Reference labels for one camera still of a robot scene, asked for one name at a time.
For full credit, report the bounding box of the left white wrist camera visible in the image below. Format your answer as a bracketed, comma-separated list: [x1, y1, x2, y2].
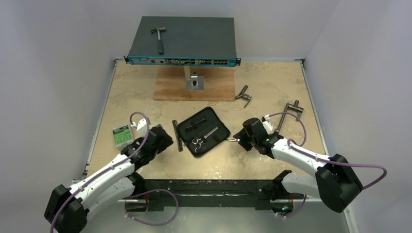
[131, 118, 150, 134]

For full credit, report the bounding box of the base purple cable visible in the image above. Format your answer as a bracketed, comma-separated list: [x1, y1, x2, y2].
[124, 188, 180, 226]
[274, 193, 307, 219]

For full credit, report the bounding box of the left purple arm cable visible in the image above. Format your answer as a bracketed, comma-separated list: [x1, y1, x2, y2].
[49, 111, 151, 233]

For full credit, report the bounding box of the blue rack network switch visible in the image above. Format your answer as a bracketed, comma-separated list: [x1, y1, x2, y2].
[124, 16, 241, 67]

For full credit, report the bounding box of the grey metal stand bracket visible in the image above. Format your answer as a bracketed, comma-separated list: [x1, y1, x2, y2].
[183, 66, 205, 91]

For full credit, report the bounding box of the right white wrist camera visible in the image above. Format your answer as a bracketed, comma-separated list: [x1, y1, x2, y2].
[261, 115, 274, 133]

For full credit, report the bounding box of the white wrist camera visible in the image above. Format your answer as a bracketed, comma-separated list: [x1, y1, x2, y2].
[261, 115, 274, 133]
[131, 118, 150, 134]

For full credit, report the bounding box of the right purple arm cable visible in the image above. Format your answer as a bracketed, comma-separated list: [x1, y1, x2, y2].
[264, 112, 388, 190]

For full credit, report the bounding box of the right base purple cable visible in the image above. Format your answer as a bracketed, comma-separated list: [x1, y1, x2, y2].
[274, 193, 307, 219]

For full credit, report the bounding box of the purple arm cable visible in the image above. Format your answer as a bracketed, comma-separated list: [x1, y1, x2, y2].
[49, 111, 151, 233]
[264, 112, 388, 190]

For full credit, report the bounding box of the large dark metal handle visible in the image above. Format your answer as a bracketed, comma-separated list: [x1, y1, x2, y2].
[275, 100, 304, 133]

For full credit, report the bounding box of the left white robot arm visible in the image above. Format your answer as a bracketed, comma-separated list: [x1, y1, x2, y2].
[44, 125, 173, 233]

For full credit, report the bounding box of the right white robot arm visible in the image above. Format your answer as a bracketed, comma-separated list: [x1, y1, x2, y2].
[233, 118, 364, 213]

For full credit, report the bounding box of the steel claw hammer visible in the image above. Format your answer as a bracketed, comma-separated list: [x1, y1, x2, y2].
[150, 27, 166, 55]

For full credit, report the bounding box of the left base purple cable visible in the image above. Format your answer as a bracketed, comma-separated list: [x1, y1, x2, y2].
[124, 188, 180, 226]

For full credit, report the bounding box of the black zip tool case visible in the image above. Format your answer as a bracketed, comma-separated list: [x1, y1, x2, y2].
[177, 107, 231, 158]

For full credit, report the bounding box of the green clear plastic box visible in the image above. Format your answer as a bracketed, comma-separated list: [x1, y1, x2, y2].
[112, 124, 134, 150]

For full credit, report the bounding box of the brown wooden board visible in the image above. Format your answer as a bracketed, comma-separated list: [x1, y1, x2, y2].
[153, 66, 235, 101]

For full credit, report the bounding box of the black hair comb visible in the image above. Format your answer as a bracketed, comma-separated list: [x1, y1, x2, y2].
[172, 120, 183, 152]

